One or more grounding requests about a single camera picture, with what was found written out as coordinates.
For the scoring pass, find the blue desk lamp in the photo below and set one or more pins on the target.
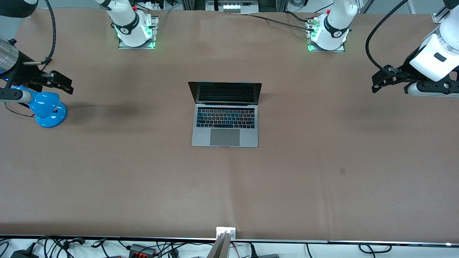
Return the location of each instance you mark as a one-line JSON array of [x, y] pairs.
[[46, 107]]

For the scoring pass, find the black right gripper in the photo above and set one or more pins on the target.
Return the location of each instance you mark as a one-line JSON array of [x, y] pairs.
[[22, 72]]

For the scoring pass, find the black power adapter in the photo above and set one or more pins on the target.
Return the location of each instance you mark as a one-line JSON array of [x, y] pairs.
[[21, 254]]

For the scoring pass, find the grey laptop computer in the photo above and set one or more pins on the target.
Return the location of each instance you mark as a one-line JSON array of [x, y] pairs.
[[225, 138]]

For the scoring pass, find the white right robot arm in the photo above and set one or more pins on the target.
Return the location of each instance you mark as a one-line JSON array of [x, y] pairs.
[[125, 21]]

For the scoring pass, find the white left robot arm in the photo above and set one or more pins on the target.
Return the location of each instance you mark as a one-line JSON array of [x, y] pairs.
[[335, 25]]

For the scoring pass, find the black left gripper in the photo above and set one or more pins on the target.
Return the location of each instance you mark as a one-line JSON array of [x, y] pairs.
[[404, 70]]

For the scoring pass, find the small white power strip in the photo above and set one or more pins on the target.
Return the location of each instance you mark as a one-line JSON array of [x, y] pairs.
[[156, 4]]

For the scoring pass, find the silver aluminium corner post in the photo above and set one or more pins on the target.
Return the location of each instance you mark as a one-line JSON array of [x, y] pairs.
[[439, 17]]

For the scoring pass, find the silver aluminium extrusion bar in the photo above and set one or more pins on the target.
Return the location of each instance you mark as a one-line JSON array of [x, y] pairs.
[[219, 249]]

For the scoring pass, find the grey connector block orange levers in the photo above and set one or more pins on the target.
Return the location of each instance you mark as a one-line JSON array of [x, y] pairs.
[[141, 249]]

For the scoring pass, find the silver aluminium frame profile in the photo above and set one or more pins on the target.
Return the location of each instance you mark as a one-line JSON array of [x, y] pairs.
[[365, 5]]

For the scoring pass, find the silver camera mount bracket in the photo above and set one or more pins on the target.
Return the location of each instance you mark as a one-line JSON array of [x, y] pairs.
[[220, 229]]

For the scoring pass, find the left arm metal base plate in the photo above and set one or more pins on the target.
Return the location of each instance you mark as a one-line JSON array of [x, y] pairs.
[[326, 51]]

